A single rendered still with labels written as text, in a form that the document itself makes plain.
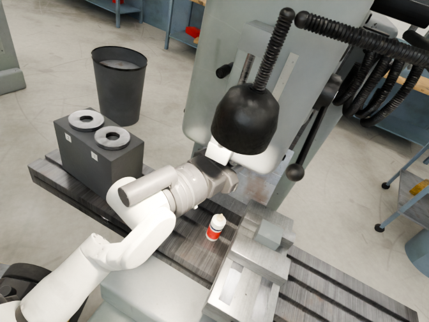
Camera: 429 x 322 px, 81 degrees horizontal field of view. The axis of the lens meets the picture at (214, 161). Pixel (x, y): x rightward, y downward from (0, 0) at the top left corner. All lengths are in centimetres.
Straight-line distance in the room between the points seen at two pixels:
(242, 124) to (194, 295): 61
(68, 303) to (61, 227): 150
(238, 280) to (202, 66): 49
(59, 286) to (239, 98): 37
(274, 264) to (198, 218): 27
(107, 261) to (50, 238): 151
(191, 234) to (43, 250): 127
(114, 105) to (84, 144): 183
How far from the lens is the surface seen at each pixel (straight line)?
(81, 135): 75
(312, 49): 36
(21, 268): 118
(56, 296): 46
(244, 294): 66
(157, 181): 42
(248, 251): 66
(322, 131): 91
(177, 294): 78
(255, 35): 33
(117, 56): 279
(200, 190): 47
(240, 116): 25
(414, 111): 511
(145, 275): 80
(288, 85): 37
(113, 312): 89
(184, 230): 78
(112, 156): 68
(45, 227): 198
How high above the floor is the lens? 161
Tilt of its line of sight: 41 degrees down
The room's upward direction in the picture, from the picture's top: 19 degrees clockwise
